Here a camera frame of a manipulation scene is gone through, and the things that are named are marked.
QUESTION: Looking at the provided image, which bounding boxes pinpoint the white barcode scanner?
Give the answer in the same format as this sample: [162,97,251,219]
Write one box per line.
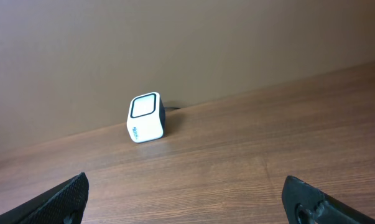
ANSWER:
[126,92,165,143]

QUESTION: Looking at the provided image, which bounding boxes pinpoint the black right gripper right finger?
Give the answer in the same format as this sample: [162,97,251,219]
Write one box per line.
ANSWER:
[282,175,375,224]

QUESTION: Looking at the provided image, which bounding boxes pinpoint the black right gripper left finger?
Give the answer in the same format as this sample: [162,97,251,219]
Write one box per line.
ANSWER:
[0,172,89,224]

